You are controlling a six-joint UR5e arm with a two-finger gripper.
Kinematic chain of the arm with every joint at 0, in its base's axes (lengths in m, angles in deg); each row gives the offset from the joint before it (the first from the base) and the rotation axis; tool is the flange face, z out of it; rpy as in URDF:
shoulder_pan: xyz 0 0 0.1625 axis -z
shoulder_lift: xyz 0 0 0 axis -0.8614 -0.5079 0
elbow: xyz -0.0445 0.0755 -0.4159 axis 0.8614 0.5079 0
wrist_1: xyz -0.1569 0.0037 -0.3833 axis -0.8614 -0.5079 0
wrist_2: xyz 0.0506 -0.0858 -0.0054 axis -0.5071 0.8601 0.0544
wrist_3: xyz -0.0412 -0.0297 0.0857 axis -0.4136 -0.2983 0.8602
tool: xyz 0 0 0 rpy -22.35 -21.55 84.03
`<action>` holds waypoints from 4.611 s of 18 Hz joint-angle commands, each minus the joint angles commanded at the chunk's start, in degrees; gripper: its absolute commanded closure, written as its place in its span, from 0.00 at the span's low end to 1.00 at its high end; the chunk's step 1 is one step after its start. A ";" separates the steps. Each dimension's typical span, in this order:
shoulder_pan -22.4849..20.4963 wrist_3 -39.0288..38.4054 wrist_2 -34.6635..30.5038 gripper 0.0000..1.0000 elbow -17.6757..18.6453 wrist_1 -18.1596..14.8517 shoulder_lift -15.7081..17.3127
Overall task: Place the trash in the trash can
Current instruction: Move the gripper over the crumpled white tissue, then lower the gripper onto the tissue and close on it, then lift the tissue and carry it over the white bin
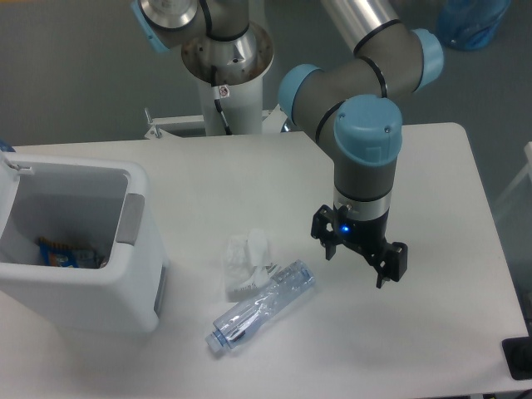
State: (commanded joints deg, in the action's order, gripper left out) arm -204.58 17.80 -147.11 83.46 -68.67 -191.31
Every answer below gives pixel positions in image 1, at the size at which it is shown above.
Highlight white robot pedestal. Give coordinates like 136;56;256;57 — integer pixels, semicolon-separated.
181;22;273;136

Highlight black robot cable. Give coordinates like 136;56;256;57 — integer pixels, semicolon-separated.
209;66;234;136

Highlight white base frame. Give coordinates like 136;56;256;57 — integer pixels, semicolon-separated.
144;106;297;140

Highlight clear plastic water bottle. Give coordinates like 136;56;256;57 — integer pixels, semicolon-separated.
205;260;315;353

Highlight blue plastic bag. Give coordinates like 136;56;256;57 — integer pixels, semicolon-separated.
436;0;511;52

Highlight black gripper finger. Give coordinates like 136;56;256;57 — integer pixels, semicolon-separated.
368;242;408;288
311;204;337;260

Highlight black device at table edge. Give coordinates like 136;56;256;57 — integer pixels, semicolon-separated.
502;337;531;381

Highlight white paper wrapper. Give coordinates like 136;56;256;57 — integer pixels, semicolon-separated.
222;229;280;303

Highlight orange blue snack wrapper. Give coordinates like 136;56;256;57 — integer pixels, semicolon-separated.
37;237;105;269

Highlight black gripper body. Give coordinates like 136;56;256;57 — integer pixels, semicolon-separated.
328;206;389;258

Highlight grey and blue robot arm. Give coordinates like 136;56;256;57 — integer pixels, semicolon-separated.
131;1;444;283

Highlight white trash can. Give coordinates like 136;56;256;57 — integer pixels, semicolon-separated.
1;152;168;333

